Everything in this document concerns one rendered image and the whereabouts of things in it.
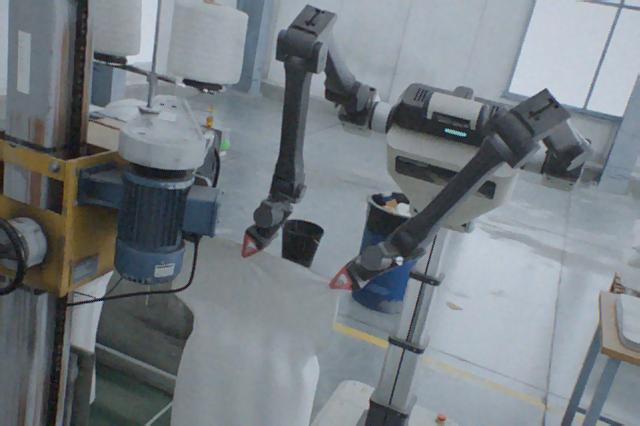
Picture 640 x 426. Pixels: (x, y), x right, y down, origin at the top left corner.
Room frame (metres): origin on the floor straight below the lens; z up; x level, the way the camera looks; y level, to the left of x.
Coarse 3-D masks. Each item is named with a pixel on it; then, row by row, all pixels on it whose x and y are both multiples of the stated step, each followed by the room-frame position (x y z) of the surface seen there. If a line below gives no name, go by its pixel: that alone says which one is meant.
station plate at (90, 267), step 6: (96, 258) 1.38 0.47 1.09; (78, 264) 1.32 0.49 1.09; (84, 264) 1.34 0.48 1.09; (90, 264) 1.36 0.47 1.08; (96, 264) 1.38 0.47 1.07; (78, 270) 1.33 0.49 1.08; (84, 270) 1.34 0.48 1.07; (90, 270) 1.36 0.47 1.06; (96, 270) 1.38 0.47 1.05; (78, 276) 1.33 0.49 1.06; (84, 276) 1.35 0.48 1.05; (72, 282) 1.31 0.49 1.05
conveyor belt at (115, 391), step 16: (96, 368) 1.97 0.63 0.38; (96, 384) 1.88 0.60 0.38; (112, 384) 1.90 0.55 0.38; (128, 384) 1.91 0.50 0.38; (144, 384) 1.93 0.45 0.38; (96, 400) 1.80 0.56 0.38; (112, 400) 1.82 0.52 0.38; (128, 400) 1.83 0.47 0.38; (144, 400) 1.85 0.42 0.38; (160, 400) 1.86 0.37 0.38; (96, 416) 1.73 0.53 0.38; (112, 416) 1.74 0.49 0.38; (128, 416) 1.75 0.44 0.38; (144, 416) 1.77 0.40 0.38; (160, 416) 1.78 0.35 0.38
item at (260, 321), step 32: (192, 256) 1.68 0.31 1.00; (224, 256) 1.66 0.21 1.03; (256, 256) 1.63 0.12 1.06; (192, 288) 1.68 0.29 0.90; (224, 288) 1.65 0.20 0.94; (256, 288) 1.63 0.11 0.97; (288, 288) 1.59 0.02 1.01; (320, 288) 1.55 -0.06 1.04; (224, 320) 1.63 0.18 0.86; (256, 320) 1.62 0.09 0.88; (288, 320) 1.58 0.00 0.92; (320, 320) 1.54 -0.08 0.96; (192, 352) 1.60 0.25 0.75; (224, 352) 1.57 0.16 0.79; (256, 352) 1.56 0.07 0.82; (288, 352) 1.55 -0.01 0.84; (320, 352) 1.55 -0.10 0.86; (192, 384) 1.58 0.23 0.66; (224, 384) 1.55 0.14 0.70; (256, 384) 1.53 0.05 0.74; (288, 384) 1.52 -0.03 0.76; (192, 416) 1.57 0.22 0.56; (224, 416) 1.54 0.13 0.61; (256, 416) 1.52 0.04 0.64; (288, 416) 1.51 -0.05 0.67
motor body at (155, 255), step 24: (144, 192) 1.30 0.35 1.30; (168, 192) 1.30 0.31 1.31; (120, 216) 1.32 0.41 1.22; (144, 216) 1.29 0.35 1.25; (168, 216) 1.31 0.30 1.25; (120, 240) 1.33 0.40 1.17; (144, 240) 1.30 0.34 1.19; (168, 240) 1.31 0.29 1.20; (120, 264) 1.30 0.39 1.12; (144, 264) 1.29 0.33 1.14; (168, 264) 1.31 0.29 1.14
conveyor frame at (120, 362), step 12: (96, 348) 2.04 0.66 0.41; (108, 348) 2.04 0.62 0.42; (96, 360) 2.04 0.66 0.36; (108, 360) 2.02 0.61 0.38; (120, 360) 2.01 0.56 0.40; (132, 360) 2.00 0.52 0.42; (132, 372) 1.99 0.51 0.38; (144, 372) 1.98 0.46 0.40; (156, 372) 1.96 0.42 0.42; (156, 384) 1.96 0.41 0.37; (168, 384) 1.94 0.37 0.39
